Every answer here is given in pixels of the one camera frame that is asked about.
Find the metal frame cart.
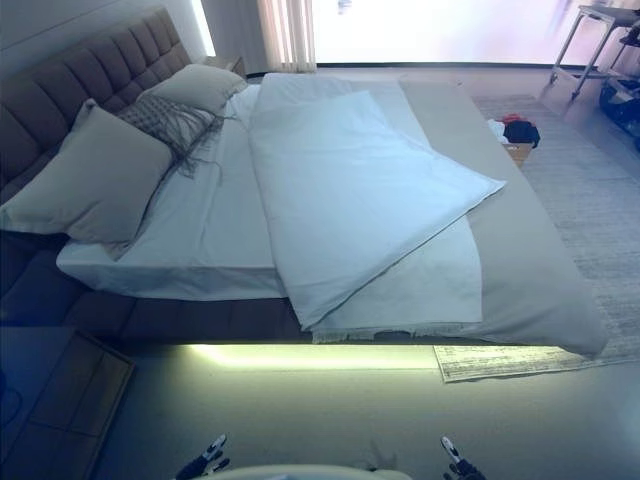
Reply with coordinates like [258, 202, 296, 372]
[549, 3, 640, 99]

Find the beige pillow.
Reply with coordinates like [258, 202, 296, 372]
[137, 63, 249, 114]
[0, 98, 174, 246]

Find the striped curtain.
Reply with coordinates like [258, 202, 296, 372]
[254, 0, 319, 77]

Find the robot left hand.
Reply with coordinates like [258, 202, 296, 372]
[177, 433, 231, 480]

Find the brown tufted headboard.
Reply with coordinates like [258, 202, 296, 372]
[0, 7, 194, 206]

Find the brown upholstered bed frame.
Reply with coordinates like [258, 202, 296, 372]
[0, 227, 321, 346]

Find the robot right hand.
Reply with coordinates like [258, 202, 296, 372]
[439, 435, 490, 480]

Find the wooden nightstand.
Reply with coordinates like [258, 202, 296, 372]
[214, 53, 247, 80]
[0, 329, 137, 480]

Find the grey rug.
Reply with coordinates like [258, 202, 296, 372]
[432, 93, 640, 385]

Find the cardboard box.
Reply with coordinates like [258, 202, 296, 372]
[504, 142, 536, 169]

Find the grey fringed cushion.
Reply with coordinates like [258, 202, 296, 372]
[117, 93, 236, 184]

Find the black equipment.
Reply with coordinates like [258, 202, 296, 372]
[599, 29, 640, 124]

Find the white duvet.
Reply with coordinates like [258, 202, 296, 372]
[247, 72, 507, 334]

